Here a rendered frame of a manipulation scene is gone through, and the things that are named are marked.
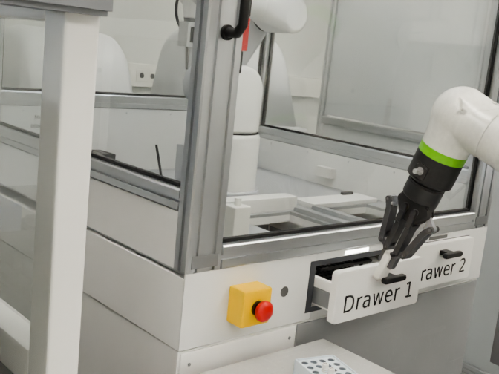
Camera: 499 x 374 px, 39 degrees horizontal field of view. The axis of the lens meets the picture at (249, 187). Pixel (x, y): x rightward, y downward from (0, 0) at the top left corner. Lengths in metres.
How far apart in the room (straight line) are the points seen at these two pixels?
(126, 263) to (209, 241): 0.22
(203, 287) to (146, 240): 0.15
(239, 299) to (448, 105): 0.52
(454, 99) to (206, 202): 0.48
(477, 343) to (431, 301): 1.60
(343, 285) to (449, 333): 0.63
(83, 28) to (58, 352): 0.38
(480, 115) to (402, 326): 0.68
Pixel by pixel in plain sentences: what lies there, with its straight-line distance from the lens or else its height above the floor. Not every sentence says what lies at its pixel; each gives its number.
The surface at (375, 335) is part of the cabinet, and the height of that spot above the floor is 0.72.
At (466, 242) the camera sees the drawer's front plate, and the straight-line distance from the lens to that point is 1.93.
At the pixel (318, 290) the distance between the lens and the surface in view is 1.50.
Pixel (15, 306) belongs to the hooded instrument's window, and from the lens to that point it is 0.83.
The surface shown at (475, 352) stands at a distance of 3.50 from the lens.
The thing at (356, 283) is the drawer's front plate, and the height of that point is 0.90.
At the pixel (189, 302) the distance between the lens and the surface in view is 1.29.
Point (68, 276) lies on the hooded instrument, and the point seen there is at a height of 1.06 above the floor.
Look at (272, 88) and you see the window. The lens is 1.33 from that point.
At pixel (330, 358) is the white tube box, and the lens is 1.38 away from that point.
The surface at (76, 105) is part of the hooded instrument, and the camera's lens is 0.82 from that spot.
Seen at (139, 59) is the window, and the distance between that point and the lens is 1.39.
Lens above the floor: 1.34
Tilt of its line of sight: 11 degrees down
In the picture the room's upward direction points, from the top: 6 degrees clockwise
